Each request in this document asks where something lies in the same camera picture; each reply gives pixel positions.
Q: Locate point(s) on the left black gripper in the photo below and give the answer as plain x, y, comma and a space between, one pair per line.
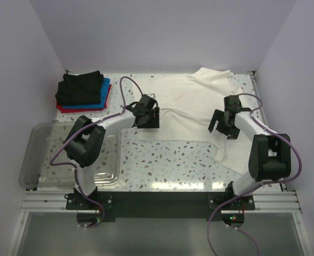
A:
149, 122

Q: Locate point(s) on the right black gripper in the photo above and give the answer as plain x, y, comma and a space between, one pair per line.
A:
224, 120

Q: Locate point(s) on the white printed t-shirt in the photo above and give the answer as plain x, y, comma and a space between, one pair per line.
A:
187, 103

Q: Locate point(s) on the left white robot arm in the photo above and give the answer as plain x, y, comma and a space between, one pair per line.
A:
85, 139

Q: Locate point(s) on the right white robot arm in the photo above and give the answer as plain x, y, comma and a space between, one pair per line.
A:
270, 153

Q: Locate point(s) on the folded blue t-shirt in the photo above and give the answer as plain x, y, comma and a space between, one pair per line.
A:
103, 89

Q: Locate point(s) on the clear plastic bin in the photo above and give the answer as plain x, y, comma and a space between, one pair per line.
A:
45, 141

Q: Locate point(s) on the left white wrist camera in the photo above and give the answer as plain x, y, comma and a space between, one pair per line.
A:
151, 95

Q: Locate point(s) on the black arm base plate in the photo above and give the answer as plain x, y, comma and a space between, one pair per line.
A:
108, 206

